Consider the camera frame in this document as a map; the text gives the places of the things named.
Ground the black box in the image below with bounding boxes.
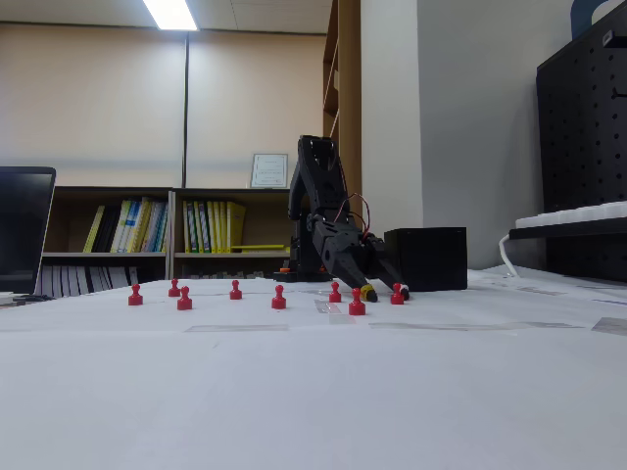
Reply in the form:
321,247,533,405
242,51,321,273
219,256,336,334
383,226,468,293

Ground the long clear tape strip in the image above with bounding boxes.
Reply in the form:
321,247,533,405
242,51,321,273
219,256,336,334
367,321,585,332

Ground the framed white notice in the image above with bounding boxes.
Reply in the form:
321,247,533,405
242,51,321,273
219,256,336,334
250,153,289,190

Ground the wide yellow binder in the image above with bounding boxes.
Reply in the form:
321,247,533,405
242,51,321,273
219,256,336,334
225,200,248,255

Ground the low wooden bookshelf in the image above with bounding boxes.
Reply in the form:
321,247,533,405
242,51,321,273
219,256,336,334
169,187,295,281
41,185,175,298

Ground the tall wooden bookshelf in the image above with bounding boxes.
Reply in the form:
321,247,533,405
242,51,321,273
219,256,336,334
321,0,362,279

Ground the white keyboard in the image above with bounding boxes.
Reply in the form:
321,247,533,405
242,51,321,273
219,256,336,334
514,200,627,230

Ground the black vertical pole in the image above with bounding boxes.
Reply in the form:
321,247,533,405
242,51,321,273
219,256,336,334
181,31,191,190

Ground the black pegboard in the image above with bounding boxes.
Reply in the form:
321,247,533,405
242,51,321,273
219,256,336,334
535,4,627,284

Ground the slanted yellow book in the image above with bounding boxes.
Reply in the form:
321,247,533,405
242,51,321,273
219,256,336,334
81,205,107,255

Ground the ceiling light panel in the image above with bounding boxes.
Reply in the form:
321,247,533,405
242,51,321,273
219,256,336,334
141,0,200,32

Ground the blue chair back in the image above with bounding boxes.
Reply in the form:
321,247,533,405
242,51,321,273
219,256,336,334
571,0,619,40

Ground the black laptop screen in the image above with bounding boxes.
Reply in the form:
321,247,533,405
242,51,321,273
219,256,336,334
0,165,58,295

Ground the red white servo cable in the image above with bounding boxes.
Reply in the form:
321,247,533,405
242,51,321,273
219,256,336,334
341,193,372,234

